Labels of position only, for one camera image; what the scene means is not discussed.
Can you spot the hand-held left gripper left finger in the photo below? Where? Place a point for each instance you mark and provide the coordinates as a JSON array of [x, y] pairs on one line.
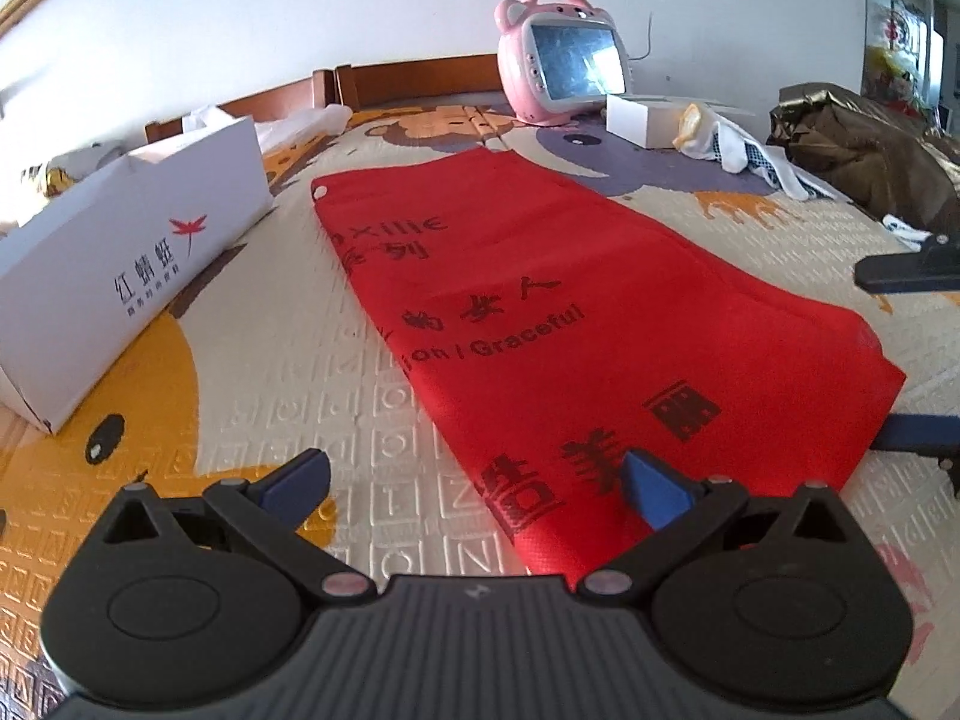
[[304, 476]]

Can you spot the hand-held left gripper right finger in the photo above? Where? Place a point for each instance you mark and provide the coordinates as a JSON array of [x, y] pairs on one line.
[[652, 487]]

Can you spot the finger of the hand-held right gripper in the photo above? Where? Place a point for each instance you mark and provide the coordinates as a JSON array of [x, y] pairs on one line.
[[915, 270], [922, 431]]

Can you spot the red shopping bag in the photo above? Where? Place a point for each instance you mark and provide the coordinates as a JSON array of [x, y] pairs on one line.
[[600, 300]]

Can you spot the white shoe box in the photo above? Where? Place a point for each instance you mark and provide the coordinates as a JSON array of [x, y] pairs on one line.
[[112, 255]]

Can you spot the clear plastic bag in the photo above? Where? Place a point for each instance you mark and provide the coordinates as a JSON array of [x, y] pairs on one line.
[[300, 127]]

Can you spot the filled white plastic bag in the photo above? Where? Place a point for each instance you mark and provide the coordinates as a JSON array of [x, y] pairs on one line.
[[75, 165]]

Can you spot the brown shiny jacket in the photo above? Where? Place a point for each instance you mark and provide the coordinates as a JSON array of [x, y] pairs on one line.
[[862, 150]]

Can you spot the white blue cloth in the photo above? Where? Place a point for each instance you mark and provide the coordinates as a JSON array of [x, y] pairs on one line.
[[735, 146]]

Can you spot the small white carton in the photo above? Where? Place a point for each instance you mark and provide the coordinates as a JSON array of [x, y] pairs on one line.
[[637, 120]]

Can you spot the wooden headboard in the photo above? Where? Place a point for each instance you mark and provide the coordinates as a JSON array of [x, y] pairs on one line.
[[405, 79]]

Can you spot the pink bear tablet toy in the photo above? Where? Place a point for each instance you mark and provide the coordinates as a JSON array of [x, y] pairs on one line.
[[525, 60]]

